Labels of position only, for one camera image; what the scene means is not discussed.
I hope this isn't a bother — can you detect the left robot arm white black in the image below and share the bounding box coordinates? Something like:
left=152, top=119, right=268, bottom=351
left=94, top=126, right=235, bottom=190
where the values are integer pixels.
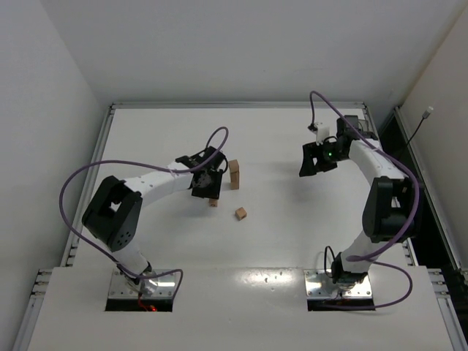
left=81, top=146, right=227, bottom=286

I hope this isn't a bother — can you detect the black wall cable with plug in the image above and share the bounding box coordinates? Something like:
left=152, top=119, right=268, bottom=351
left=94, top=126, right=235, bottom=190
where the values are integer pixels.
left=387, top=106, right=434, bottom=173

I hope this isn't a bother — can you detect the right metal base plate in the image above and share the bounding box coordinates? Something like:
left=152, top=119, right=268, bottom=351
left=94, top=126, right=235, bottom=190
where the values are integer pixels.
left=303, top=269, right=373, bottom=301

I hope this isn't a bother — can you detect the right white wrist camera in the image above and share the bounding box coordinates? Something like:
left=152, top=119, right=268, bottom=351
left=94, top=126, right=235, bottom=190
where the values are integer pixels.
left=308, top=122, right=330, bottom=145

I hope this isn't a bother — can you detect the grey translucent plastic bin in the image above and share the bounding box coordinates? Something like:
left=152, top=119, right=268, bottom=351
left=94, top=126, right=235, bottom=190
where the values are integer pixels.
left=350, top=115, right=369, bottom=132

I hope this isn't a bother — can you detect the long dark wood block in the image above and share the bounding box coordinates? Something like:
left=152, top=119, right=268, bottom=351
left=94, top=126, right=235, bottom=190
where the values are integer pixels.
left=230, top=173, right=240, bottom=190

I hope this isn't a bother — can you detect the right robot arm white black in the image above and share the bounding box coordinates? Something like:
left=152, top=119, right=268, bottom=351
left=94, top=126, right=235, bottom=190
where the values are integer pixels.
left=299, top=115, right=423, bottom=285

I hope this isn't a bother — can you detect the aluminium table frame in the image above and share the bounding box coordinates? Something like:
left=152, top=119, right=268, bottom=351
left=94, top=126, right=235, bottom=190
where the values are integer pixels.
left=29, top=104, right=467, bottom=350

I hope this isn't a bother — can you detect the light wood cube right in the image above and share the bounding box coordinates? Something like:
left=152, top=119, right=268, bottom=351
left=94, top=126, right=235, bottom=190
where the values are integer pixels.
left=235, top=207, right=247, bottom=221

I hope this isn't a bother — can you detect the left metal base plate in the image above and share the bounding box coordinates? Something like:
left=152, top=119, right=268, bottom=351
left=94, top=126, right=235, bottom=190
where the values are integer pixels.
left=107, top=268, right=176, bottom=299

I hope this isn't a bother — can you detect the metal base plate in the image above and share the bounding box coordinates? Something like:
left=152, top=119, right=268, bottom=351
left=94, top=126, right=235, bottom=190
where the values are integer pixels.
left=303, top=269, right=373, bottom=301
left=107, top=268, right=176, bottom=299

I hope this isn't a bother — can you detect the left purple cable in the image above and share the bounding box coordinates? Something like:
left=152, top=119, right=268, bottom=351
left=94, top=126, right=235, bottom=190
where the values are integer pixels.
left=58, top=127, right=230, bottom=297

